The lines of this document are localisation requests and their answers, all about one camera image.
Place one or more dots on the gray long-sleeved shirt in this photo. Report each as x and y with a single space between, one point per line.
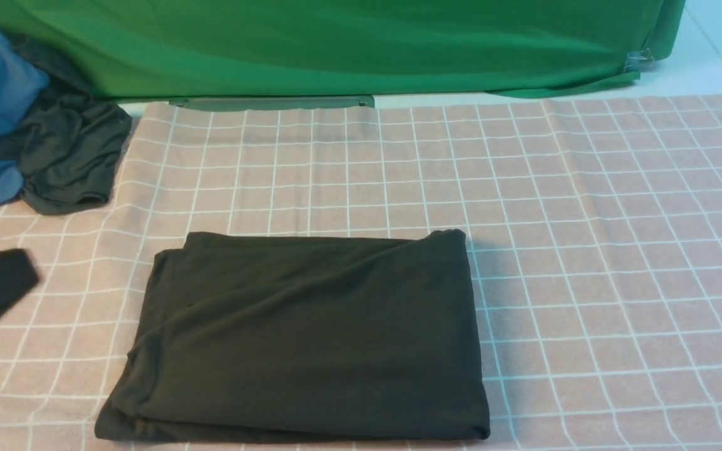
304 339

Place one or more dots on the dark gray crumpled garment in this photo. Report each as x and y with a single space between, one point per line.
69 144

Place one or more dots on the green backdrop cloth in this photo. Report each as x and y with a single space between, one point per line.
188 49

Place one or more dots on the gray bar under backdrop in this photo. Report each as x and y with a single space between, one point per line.
273 103

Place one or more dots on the pink grid tablecloth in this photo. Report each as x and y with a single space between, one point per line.
595 240

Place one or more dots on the metal binder clip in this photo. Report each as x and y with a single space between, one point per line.
638 61

